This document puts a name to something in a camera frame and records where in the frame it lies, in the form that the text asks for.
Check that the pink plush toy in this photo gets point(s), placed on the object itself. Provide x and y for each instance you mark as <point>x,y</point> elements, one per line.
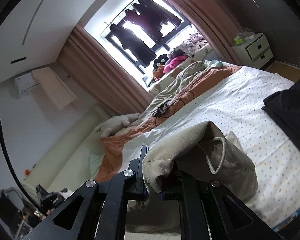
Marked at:
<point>173,62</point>

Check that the black cloth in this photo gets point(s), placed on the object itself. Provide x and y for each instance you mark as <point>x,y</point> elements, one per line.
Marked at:
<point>290,110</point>

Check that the cream upholstered bed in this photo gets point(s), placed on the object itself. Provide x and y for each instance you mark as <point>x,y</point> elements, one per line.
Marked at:
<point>65,150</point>

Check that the orange plush toy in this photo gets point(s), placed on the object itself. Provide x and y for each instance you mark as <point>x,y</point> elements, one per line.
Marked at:
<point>158,72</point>

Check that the black plush toy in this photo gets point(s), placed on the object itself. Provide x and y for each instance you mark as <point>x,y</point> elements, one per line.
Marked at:
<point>161,60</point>

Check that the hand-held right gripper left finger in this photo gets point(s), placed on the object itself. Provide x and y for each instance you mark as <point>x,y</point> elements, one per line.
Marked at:
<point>136,175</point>

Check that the long dark hanging coat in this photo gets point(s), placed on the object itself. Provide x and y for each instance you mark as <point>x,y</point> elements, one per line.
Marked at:
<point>132,45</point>

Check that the light green pillow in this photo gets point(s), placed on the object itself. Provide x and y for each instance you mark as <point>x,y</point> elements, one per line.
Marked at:
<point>97,162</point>

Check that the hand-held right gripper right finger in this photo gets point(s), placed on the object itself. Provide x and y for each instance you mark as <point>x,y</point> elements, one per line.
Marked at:
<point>187,188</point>

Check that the green and white clutter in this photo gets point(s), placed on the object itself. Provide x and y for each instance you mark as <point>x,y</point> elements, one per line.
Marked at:
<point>238,40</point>

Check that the metal clothes rail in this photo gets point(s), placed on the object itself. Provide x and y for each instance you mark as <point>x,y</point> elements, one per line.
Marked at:
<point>115,16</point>

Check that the bed with dotted sheet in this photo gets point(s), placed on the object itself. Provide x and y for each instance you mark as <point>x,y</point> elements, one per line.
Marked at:
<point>240,105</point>

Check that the light blue cloth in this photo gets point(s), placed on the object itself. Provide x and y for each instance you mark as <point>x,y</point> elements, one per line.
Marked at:
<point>216,63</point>

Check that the beige jacket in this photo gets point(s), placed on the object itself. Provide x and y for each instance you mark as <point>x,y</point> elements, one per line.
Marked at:
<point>185,142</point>

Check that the pink curtain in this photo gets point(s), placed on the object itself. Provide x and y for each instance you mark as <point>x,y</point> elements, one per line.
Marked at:
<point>202,17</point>
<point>95,67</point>

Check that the orange duvet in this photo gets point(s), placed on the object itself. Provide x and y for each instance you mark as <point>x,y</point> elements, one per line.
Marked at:
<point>215,73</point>

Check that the window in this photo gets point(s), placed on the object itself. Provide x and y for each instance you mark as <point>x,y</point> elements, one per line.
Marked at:
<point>97,27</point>

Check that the white air conditioner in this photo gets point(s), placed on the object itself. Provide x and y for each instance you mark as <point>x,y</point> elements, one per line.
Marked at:
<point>25,86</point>

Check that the cream hanging towel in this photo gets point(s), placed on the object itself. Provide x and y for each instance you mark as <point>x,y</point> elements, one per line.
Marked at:
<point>55,87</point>

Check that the dark hanging shirts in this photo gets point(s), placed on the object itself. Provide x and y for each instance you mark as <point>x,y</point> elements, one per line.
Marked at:
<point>160,10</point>

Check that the cream plush toy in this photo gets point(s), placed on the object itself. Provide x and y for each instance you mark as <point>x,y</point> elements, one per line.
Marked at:
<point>115,123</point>

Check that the black ceiling vent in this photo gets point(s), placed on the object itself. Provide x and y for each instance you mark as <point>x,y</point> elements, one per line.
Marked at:
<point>17,60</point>

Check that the pile of patterned clothes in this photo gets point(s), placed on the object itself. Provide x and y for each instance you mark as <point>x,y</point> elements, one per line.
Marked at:
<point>187,46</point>

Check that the white nightstand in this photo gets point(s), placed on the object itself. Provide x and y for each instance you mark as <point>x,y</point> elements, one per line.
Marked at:
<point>255,50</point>

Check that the dark hanging jacket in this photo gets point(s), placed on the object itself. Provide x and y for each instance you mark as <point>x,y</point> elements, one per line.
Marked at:
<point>137,20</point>

